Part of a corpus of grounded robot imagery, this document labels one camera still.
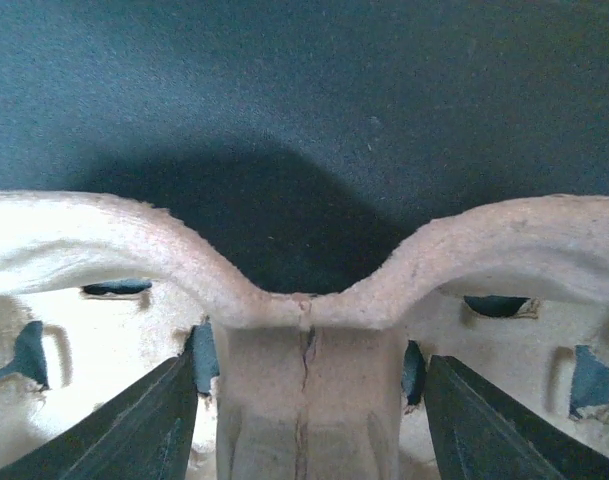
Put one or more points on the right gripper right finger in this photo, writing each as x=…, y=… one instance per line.
x=480, y=432

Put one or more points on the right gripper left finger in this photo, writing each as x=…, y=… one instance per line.
x=145, y=432

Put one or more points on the single pulp cup carrier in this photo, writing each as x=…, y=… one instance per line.
x=316, y=377

